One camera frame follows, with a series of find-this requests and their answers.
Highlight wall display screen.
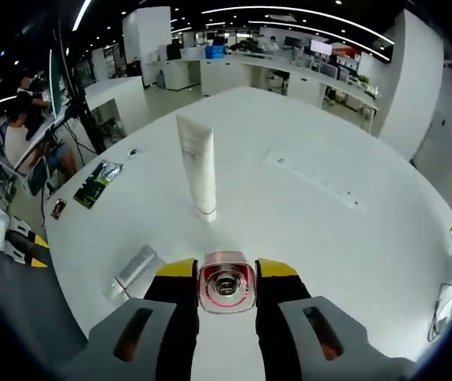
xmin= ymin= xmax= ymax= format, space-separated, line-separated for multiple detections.
xmin=310 ymin=39 xmax=334 ymax=55

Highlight white low cabinet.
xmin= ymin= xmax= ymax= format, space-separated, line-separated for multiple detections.
xmin=85 ymin=75 xmax=148 ymax=140

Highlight blue bin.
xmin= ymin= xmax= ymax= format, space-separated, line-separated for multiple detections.
xmin=205 ymin=44 xmax=228 ymax=60

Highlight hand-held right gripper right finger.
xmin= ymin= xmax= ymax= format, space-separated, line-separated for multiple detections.
xmin=254 ymin=257 xmax=419 ymax=381

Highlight large white skincare bottle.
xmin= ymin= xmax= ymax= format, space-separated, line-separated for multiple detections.
xmin=102 ymin=244 xmax=167 ymax=305

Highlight long white counter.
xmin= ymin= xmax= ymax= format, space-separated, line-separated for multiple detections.
xmin=200 ymin=49 xmax=381 ymax=134

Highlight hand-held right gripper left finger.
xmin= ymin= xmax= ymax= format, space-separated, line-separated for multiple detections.
xmin=61 ymin=257 xmax=202 ymax=381

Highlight coiled cable bundle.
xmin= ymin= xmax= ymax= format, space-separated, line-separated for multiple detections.
xmin=427 ymin=279 xmax=452 ymax=343

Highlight white bottles with red caps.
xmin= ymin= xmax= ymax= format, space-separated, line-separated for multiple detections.
xmin=176 ymin=113 xmax=217 ymax=223

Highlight gold foil packet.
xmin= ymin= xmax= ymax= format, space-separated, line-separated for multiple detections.
xmin=50 ymin=199 xmax=68 ymax=221

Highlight person's dark grey clothing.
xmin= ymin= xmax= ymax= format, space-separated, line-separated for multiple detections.
xmin=0 ymin=253 xmax=90 ymax=381

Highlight green and black packet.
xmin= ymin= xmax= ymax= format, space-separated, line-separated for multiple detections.
xmin=73 ymin=160 xmax=124 ymax=210

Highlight red-collared pump skincare bottle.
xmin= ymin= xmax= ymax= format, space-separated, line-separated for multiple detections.
xmin=197 ymin=250 xmax=258 ymax=315

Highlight black tripod stand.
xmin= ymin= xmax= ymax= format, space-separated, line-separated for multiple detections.
xmin=53 ymin=39 xmax=110 ymax=156

